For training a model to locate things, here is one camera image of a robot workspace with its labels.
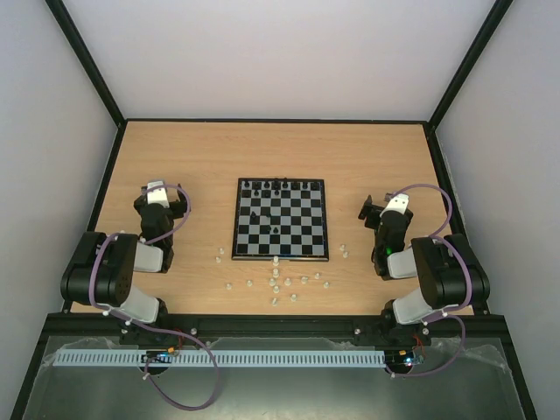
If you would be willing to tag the black and silver chessboard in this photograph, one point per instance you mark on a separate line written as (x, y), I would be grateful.
(300, 216)

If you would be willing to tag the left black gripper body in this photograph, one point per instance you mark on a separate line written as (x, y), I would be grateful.
(180, 211)

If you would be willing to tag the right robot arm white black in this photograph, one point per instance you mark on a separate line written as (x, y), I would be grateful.
(450, 276)

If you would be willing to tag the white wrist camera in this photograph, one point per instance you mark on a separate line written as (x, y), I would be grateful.
(157, 194)
(397, 203)

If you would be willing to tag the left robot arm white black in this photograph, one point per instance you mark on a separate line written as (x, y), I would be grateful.
(101, 269)

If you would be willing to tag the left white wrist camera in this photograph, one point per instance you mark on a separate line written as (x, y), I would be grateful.
(157, 194)

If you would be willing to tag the right controller circuit board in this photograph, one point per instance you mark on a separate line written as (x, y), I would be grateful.
(406, 358)

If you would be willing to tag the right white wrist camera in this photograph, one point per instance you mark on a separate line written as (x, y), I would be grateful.
(397, 203)

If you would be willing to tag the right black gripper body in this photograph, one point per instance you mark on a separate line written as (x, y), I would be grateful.
(374, 214)

